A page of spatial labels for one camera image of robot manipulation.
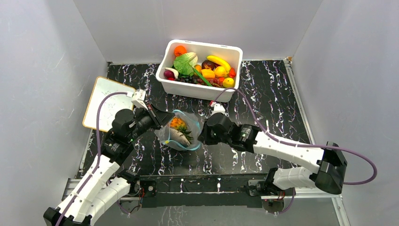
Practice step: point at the toy green bean pod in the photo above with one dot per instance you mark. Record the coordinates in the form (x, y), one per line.
(196, 76)

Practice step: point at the toy pineapple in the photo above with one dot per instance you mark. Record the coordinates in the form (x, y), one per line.
(180, 125)

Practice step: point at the toy yellow banana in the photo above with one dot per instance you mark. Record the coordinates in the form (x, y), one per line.
(219, 61)

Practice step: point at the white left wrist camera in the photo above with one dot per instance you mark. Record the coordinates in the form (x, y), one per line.
(138, 99)

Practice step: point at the toy red grapes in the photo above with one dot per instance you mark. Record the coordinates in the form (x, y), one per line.
(213, 82)

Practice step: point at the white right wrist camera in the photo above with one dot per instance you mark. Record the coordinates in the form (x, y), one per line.
(217, 108)

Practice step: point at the white plastic food bin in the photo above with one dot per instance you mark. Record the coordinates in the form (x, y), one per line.
(182, 86)

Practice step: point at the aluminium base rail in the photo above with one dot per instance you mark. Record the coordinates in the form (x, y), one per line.
(235, 188)

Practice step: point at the clear zip top bag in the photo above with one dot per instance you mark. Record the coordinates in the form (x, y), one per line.
(193, 123)

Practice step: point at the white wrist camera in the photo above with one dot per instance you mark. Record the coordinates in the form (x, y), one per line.
(138, 99)
(217, 108)

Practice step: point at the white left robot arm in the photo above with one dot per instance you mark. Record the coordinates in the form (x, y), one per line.
(92, 197)

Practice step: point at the toy yellow pear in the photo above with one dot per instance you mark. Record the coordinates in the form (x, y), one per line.
(220, 72)

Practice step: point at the toy yellow pepper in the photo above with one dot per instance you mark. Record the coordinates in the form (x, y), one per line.
(208, 73)

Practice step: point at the toy yellow lemon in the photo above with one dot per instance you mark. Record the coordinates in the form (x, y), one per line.
(228, 83)

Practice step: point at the white board wooden frame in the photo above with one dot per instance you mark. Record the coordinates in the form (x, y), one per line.
(102, 88)

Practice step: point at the toy red tomato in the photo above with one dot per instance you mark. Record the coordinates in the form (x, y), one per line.
(232, 73)

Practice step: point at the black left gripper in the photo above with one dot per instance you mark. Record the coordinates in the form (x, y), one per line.
(159, 118)

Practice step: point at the toy grey fish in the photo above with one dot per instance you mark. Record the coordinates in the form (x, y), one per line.
(179, 137)

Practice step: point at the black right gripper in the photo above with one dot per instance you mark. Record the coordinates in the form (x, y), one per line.
(204, 137)

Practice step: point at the toy purple onion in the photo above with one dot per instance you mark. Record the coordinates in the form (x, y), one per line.
(171, 74)

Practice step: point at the toy green cabbage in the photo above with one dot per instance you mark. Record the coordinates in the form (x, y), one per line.
(185, 63)

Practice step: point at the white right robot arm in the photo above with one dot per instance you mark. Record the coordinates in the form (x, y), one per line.
(323, 168)

